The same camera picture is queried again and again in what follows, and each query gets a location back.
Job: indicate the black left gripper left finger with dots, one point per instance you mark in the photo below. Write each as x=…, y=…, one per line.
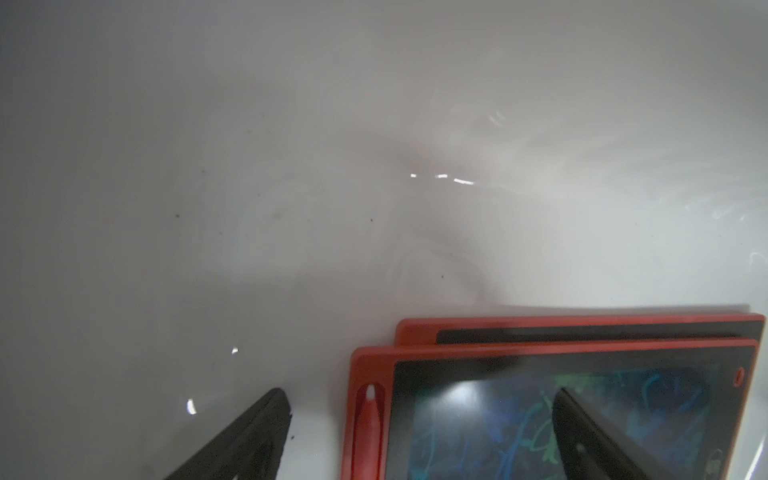
x=251, y=447

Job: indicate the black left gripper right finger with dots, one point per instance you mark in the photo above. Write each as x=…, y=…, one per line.
x=590, y=445

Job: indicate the red writing tablet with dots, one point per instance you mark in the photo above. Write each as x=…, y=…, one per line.
x=485, y=411
x=658, y=329

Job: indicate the white plastic storage box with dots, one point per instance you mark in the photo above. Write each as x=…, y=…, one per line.
x=204, y=200

